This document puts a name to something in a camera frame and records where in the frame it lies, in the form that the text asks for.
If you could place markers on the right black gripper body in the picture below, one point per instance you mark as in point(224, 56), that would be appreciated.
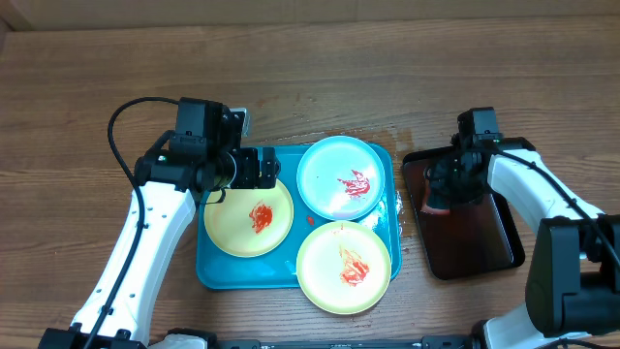
point(446, 181)

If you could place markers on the light blue plate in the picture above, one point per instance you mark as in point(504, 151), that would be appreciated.
point(341, 178)

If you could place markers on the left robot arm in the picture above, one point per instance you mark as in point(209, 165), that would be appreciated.
point(168, 186)

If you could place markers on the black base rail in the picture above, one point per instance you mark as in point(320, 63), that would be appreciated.
point(457, 341)

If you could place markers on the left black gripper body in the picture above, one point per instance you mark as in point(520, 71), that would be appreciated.
point(246, 176)

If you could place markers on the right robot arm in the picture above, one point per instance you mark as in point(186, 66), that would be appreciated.
point(572, 289)

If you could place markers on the black water tray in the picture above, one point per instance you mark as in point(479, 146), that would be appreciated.
point(469, 240)

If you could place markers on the yellow plate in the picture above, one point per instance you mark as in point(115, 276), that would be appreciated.
point(343, 268)
point(249, 222)

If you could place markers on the teal plastic tray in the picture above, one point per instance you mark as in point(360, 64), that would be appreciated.
point(219, 270)

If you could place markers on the pink and green sponge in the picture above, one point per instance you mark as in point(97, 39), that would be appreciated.
point(434, 203)

